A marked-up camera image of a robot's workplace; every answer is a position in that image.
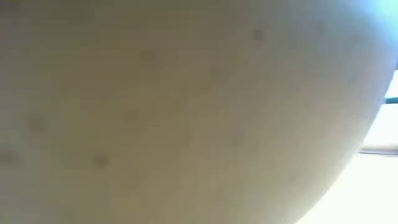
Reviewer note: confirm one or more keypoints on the white speckled bowl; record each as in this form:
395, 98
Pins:
186, 109

